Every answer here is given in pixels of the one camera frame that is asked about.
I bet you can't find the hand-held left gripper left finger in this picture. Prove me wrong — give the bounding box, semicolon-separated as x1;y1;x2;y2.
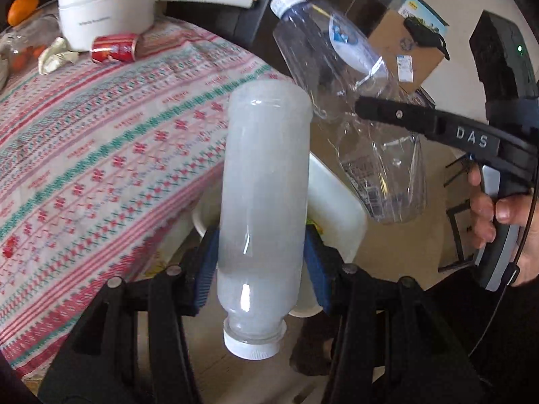
40;227;220;404

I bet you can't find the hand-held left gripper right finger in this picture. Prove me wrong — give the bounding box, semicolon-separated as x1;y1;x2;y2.
304;225;485;404

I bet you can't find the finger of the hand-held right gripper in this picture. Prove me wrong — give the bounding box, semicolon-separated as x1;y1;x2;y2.
356;96;502;156

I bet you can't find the white bin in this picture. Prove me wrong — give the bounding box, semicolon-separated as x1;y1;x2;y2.
191;154;368;318

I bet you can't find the white opaque plastic bottle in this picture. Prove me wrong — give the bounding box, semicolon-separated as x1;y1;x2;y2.
216;81;313;360

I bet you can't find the clear plastic water bottle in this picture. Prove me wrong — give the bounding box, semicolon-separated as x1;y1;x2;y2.
269;0;428;225

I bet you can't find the person's right hand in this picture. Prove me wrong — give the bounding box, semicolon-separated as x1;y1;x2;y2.
467;162;539;288

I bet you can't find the cardboard box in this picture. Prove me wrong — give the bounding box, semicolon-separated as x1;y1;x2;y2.
368;0;450;94

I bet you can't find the black object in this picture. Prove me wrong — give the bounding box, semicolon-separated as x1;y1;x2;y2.
402;16;451;60

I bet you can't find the black metal stand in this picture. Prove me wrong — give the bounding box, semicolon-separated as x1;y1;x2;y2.
437;156;483;274

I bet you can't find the patterned tablecloth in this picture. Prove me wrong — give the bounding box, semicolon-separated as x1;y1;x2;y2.
0;14;295;381

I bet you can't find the red soda can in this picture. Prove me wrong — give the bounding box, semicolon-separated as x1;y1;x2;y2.
90;33;140;64

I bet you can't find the crumpled pale wrapper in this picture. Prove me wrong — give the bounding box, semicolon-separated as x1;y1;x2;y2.
38;37;79;75

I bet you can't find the white cooking pot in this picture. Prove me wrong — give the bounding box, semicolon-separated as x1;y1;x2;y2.
55;0;257;51

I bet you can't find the glass jar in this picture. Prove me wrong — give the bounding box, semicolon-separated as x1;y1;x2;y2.
0;14;60;73

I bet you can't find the orange fruit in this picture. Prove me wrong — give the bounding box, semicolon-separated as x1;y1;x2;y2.
7;0;40;27

